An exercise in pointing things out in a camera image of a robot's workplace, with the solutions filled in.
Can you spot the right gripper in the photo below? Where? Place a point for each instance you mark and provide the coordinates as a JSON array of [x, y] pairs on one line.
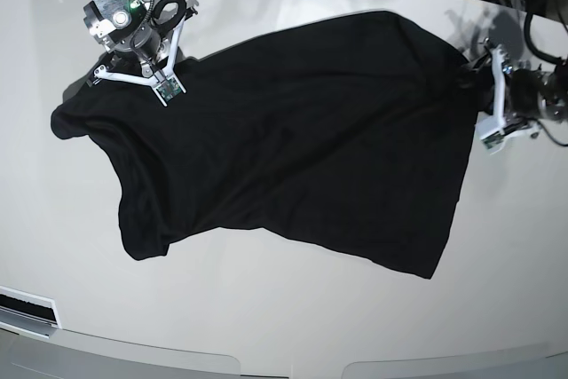
[[143, 32]]

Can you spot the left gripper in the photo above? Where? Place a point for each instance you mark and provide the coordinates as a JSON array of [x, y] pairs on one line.
[[525, 100]]

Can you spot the black t-shirt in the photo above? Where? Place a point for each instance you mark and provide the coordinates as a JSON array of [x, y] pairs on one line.
[[351, 133]]

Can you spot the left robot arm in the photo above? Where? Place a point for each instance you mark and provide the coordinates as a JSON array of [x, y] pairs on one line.
[[554, 96]]

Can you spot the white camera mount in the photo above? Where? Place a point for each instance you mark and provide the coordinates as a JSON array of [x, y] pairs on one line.
[[502, 123], [163, 80]]

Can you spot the white slotted table bracket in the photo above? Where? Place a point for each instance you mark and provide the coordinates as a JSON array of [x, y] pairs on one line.
[[28, 313]]

